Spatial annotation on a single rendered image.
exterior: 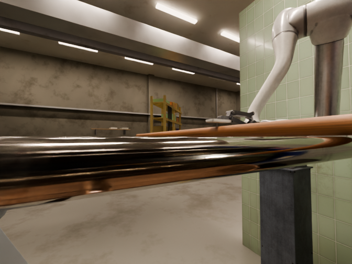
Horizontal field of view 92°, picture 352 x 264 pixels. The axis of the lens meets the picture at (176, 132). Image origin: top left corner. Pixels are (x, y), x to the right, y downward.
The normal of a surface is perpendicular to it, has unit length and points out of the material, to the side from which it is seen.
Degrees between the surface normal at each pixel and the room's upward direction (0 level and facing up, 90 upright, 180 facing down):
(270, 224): 90
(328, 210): 90
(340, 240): 90
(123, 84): 90
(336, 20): 123
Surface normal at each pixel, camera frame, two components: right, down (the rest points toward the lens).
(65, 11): 0.50, -0.03
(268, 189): -0.86, -0.01
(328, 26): -0.52, 0.53
